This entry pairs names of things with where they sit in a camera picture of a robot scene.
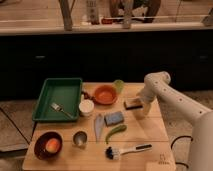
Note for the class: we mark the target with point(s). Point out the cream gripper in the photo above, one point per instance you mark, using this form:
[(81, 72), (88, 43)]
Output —
[(146, 107)]

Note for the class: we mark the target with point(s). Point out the black tan whiteboard eraser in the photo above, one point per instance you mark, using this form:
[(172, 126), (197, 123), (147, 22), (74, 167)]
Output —
[(131, 104)]

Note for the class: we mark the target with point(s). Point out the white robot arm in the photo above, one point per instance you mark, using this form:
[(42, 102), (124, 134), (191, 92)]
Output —
[(200, 156)]

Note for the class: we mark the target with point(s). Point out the small green plastic cup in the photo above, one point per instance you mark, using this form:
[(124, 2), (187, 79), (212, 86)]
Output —
[(119, 85)]

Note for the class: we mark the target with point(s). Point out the small metal cup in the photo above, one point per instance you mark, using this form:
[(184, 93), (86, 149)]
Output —
[(80, 138)]

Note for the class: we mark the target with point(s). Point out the green chili pepper toy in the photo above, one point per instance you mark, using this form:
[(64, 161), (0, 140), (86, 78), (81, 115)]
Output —
[(115, 130)]

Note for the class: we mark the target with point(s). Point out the blue sponge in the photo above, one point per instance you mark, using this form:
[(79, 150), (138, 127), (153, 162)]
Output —
[(113, 118)]

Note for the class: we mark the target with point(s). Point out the orange plastic bowl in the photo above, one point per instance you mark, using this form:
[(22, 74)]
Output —
[(105, 95)]

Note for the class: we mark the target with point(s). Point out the grey toy knife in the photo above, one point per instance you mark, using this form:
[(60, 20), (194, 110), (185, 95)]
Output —
[(98, 126)]

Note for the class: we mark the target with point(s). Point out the black white dish brush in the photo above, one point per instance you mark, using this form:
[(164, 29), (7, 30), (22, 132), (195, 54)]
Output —
[(115, 153)]

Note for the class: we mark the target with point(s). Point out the white round container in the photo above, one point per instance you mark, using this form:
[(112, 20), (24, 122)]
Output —
[(86, 107)]

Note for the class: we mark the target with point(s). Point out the dark cabinet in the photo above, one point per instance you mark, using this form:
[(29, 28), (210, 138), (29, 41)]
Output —
[(27, 60)]

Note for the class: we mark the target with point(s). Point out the green plastic tray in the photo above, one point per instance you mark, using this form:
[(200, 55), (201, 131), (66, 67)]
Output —
[(65, 92)]

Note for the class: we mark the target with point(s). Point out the silver metal fork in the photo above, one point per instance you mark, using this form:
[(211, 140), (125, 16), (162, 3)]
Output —
[(58, 108)]

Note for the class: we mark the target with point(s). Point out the orange toy fruit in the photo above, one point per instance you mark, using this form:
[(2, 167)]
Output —
[(53, 145)]

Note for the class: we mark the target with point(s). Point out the dark red bowl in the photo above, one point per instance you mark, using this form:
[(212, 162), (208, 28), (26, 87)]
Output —
[(39, 148)]

